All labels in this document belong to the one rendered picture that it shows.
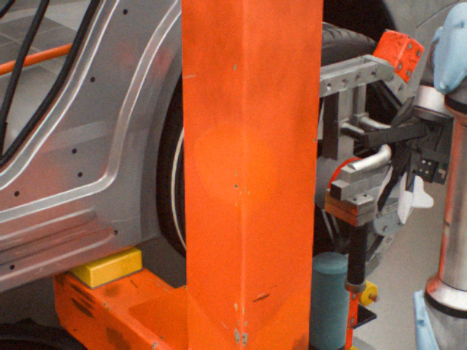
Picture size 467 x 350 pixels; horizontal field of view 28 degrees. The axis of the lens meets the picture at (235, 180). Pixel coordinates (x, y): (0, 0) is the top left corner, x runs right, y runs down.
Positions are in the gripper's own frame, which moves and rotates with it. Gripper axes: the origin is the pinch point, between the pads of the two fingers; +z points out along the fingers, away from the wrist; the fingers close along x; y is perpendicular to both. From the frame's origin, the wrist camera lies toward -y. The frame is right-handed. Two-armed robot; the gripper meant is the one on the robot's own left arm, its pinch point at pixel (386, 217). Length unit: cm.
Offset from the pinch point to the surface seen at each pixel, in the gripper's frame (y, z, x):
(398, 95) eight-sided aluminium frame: 8, -24, 44
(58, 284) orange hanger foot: -52, 39, 50
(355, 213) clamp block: -2.0, 1.7, 12.4
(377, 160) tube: 0.2, -9.1, 16.6
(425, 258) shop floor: 76, 22, 172
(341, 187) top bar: -6.1, -2.2, 12.4
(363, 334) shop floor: 47, 47, 129
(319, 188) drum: -3.7, 0.7, 39.4
